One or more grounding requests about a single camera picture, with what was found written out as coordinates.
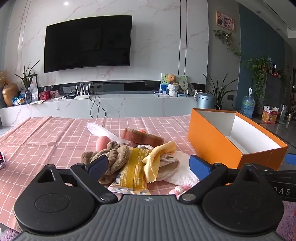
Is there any white cloth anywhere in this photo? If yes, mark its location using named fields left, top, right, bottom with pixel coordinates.
left=156, top=151, right=199, bottom=187

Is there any brown plush toy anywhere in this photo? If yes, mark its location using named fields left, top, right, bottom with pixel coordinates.
left=81, top=141, right=131, bottom=185

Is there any pink makeup sponge egg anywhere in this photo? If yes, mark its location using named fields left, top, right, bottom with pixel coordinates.
left=96, top=136, right=111, bottom=152

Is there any yellow snack packet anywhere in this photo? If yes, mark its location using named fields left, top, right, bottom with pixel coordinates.
left=108, top=148, right=151, bottom=195

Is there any white mesh pouch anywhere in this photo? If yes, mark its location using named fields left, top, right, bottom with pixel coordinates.
left=87, top=123, right=130, bottom=144

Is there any yellow cleaning cloth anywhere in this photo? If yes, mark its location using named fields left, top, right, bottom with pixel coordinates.
left=142, top=141, right=176, bottom=183

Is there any brown pink sponge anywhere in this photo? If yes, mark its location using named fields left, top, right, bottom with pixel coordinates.
left=121, top=128, right=165, bottom=147

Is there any beige drawstring bag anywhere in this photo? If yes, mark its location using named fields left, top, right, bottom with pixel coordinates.
left=137, top=141, right=180, bottom=183

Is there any orange cardboard box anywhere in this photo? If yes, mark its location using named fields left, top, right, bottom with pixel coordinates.
left=188, top=108, right=288, bottom=170

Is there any red gift bag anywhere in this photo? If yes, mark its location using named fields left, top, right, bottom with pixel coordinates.
left=261, top=105, right=279, bottom=124

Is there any blue water jug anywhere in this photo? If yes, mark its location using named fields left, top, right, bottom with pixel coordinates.
left=240, top=87, right=255, bottom=119

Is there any pink checkered tablecloth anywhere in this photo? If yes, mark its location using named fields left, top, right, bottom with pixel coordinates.
left=1, top=115, right=195, bottom=229

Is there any grey metal trash can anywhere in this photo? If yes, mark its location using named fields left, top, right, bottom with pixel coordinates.
left=196, top=92, right=216, bottom=109

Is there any white marble tv console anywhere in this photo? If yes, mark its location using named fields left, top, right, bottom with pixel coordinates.
left=1, top=94, right=197, bottom=126

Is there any white wifi router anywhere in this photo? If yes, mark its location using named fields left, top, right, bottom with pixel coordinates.
left=74, top=83, right=91, bottom=99

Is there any potted plant near bin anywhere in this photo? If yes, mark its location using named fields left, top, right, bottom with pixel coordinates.
left=203, top=73, right=238, bottom=109

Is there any small teddy bear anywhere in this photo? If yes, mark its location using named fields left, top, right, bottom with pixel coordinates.
left=166, top=74, right=176, bottom=84

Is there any green plant in glass vase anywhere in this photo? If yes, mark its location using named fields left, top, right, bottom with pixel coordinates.
left=15, top=61, right=39, bottom=104

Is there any gold vase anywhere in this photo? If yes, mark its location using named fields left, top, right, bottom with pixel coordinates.
left=3, top=83, right=18, bottom=106

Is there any black wall television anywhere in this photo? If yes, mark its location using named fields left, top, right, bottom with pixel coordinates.
left=44, top=15, right=132, bottom=73

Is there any framed wall picture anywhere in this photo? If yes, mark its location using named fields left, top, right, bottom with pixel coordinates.
left=216, top=11, right=235, bottom=32

